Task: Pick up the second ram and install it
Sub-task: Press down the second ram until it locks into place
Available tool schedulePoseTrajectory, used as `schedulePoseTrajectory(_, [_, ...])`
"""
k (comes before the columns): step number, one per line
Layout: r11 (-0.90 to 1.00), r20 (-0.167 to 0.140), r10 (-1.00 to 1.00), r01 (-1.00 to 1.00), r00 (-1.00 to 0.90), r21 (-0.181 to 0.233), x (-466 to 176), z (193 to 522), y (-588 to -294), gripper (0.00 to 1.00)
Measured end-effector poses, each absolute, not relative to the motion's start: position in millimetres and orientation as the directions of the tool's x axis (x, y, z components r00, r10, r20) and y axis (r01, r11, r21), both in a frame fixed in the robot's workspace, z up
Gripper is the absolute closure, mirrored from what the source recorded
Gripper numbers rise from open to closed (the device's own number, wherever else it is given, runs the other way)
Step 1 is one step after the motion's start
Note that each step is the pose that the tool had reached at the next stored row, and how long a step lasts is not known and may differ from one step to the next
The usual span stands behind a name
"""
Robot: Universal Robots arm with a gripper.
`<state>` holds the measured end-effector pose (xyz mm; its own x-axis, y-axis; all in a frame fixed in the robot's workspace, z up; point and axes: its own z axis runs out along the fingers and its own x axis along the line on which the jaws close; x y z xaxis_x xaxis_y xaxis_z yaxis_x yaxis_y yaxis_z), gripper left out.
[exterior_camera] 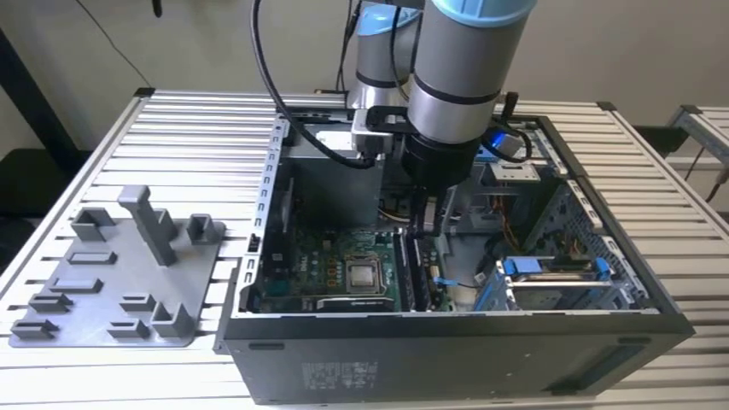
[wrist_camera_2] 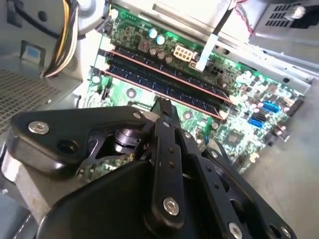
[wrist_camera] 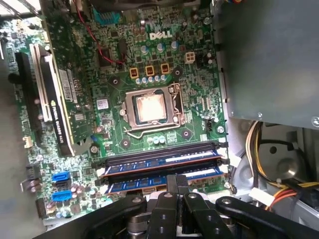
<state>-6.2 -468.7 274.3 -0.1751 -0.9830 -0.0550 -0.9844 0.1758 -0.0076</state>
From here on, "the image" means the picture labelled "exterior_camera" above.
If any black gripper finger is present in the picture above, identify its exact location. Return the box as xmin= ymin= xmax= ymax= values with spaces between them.
xmin=410 ymin=185 xmax=444 ymax=239

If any silver metal drive cage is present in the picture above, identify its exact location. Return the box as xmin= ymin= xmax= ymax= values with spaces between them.
xmin=441 ymin=119 xmax=544 ymax=223

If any silver CPU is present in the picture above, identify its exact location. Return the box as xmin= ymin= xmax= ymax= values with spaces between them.
xmin=348 ymin=264 xmax=381 ymax=290

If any grey power supply unit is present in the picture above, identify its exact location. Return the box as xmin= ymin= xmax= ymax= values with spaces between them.
xmin=281 ymin=123 xmax=384 ymax=227

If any metal CPU socket cover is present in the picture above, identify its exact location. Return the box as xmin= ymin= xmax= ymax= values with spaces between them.
xmin=340 ymin=254 xmax=389 ymax=296

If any green motherboard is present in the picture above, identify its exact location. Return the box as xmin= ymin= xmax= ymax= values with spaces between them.
xmin=264 ymin=225 xmax=457 ymax=313

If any blue disk carrier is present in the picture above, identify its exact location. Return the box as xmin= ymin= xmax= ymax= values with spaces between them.
xmin=493 ymin=255 xmax=616 ymax=313

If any black graphics card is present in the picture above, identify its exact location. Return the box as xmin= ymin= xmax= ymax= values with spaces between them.
xmin=300 ymin=293 xmax=400 ymax=313

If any black PC case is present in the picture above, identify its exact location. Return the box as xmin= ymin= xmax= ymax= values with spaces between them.
xmin=213 ymin=104 xmax=697 ymax=406

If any black block behind table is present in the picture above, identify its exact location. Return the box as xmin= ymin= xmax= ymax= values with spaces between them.
xmin=630 ymin=125 xmax=689 ymax=160

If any aluminium side table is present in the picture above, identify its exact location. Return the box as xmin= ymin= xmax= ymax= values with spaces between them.
xmin=664 ymin=104 xmax=729 ymax=172

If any grey plastic parts rack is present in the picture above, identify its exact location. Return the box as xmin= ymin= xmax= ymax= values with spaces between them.
xmin=5 ymin=184 xmax=228 ymax=352

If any yellow and white wire bundle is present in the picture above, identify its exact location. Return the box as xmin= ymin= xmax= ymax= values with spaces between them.
xmin=378 ymin=200 xmax=414 ymax=223

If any silver camera with blue light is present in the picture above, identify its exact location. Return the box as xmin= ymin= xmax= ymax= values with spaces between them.
xmin=486 ymin=126 xmax=534 ymax=155

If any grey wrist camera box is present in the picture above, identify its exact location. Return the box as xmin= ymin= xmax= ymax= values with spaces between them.
xmin=349 ymin=108 xmax=409 ymax=160

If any black wire with blue plug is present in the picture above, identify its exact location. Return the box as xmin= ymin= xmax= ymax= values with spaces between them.
xmin=432 ymin=276 xmax=490 ymax=291

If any orange wire bundle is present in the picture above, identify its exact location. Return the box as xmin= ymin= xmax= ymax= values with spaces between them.
xmin=492 ymin=194 xmax=522 ymax=257

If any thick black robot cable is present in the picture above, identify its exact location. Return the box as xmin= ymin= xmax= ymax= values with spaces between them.
xmin=252 ymin=0 xmax=381 ymax=171

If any thin black wall cable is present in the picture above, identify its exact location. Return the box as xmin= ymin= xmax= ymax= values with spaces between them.
xmin=73 ymin=0 xmax=153 ymax=90

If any black slanted frame post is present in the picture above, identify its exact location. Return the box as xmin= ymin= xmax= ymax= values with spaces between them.
xmin=0 ymin=27 xmax=79 ymax=155

